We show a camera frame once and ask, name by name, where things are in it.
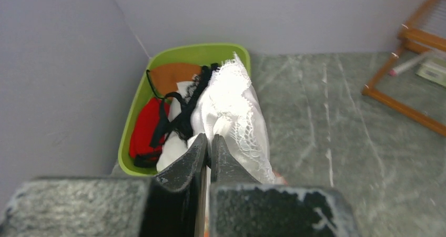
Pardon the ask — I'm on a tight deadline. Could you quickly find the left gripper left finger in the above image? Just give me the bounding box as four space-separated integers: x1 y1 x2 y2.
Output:
139 133 208 236

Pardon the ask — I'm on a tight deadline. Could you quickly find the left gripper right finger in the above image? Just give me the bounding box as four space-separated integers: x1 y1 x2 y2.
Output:
209 135 359 236

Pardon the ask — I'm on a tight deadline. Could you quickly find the black lace bra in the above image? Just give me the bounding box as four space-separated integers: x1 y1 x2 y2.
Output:
149 63 220 148

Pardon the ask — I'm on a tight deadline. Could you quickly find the white lace bra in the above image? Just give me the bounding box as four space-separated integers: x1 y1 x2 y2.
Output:
191 53 277 184

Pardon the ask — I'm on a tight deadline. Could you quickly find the floral fabric pad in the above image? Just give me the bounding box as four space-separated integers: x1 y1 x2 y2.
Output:
273 171 288 185

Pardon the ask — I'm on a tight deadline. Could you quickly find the red cloth item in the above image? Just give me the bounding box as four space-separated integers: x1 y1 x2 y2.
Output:
129 97 165 168

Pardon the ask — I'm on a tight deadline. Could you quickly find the white folded garment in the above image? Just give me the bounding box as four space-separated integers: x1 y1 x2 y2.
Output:
156 98 194 172

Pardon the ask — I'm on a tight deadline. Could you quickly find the orange brown cloth item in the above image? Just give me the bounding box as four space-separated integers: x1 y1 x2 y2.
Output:
148 63 201 96

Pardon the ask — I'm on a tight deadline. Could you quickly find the green plastic basket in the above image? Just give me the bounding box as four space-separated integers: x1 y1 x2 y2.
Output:
112 43 251 177

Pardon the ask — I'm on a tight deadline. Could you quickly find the white pink marker pen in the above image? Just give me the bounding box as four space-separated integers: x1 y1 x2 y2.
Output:
388 51 431 77

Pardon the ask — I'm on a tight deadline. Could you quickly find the small green white box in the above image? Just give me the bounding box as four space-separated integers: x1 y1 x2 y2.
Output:
416 58 445 87

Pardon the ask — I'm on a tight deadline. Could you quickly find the wooden two-tier shelf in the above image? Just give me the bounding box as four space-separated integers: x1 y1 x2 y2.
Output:
361 0 445 136

